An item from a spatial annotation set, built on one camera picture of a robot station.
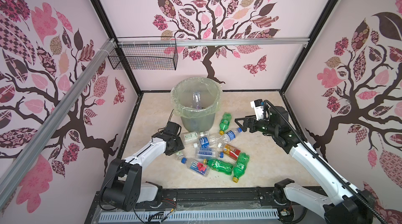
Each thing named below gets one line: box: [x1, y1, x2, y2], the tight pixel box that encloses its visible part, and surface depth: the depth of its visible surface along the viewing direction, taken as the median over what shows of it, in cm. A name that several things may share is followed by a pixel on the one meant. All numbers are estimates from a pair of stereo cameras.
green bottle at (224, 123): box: [218, 112, 232, 136], surface depth 97 cm
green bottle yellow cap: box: [232, 152, 251, 184], surface depth 81 cm
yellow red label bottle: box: [222, 143, 242, 161], surface depth 86 cm
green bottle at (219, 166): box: [203, 158, 234, 176], surface depth 81 cm
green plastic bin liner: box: [170, 76, 223, 119], surface depth 89 cm
